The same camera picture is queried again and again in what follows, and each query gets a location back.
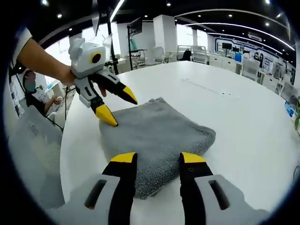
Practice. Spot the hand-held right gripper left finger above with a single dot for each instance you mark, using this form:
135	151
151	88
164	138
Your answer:
110	201

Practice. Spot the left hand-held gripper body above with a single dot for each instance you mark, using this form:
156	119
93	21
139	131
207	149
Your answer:
86	61

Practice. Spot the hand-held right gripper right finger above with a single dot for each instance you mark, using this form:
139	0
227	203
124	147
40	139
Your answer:
199	199

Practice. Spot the grey towel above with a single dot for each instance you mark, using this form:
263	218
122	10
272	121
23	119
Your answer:
159	136

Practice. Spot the person's left hand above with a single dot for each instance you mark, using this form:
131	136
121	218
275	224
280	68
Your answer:
67	77

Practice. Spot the black tripod pole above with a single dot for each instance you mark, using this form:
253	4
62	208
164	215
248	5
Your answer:
112	42

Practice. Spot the black monitor stand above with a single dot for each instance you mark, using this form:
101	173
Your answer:
133	42

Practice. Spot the white office chair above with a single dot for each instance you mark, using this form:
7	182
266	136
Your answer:
199	55
160	55

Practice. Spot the white table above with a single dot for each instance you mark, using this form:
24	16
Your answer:
239	145

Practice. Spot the white mesh chair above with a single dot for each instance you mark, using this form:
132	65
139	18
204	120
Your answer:
35	152

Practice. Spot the white power strip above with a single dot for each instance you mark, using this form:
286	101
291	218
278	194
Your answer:
211	89

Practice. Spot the green potted plant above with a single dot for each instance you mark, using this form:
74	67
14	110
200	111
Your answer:
297	119

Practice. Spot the blue packet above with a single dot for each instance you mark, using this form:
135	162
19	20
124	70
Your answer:
290	109

